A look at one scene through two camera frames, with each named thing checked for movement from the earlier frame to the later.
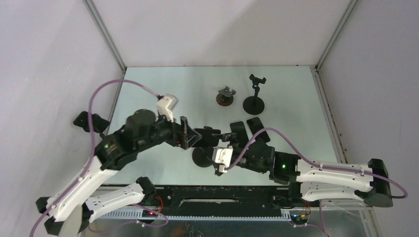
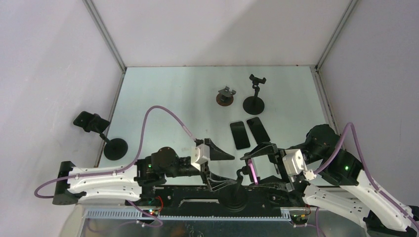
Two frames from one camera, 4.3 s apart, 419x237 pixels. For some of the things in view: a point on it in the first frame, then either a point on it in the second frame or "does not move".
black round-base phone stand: (254, 105) does not move
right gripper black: (233, 142) → (267, 148)
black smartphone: (239, 129) does not move
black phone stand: (206, 139) → (234, 199)
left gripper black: (182, 135) → (215, 182)
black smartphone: (255, 125) does not move
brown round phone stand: (225, 97) does not move
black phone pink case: (207, 139) → (253, 172)
